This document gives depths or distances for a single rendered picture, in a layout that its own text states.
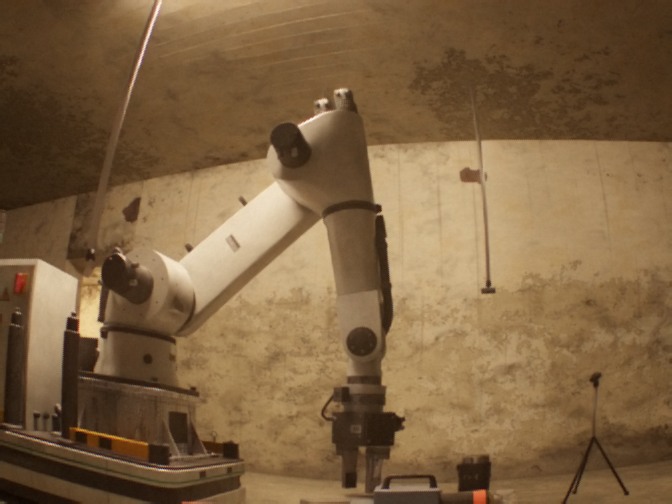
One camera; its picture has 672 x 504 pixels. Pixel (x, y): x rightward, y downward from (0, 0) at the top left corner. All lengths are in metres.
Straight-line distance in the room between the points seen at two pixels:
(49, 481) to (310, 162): 1.65
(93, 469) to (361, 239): 1.35
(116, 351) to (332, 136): 1.20
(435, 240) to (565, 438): 2.07
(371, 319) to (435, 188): 3.08
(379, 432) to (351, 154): 1.01
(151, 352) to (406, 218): 3.17
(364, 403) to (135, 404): 0.87
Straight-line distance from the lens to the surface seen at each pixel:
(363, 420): 1.98
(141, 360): 2.26
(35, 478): 2.25
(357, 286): 2.09
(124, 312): 2.25
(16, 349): 2.35
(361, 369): 2.05
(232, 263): 2.43
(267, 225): 2.43
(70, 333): 2.13
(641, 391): 4.75
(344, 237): 2.14
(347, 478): 2.16
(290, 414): 4.93
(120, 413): 2.23
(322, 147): 2.19
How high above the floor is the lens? 0.54
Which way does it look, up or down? 15 degrees up
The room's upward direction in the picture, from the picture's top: 2 degrees clockwise
